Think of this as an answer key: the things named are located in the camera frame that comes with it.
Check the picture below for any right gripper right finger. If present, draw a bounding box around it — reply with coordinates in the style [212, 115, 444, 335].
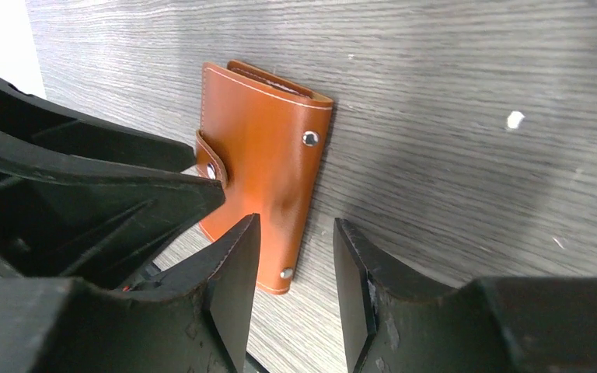
[333, 218, 597, 372]

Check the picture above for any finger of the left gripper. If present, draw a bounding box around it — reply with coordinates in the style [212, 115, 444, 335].
[0, 131, 225, 288]
[0, 78, 196, 173]

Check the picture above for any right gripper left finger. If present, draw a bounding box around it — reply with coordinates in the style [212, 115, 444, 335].
[0, 214, 260, 372]

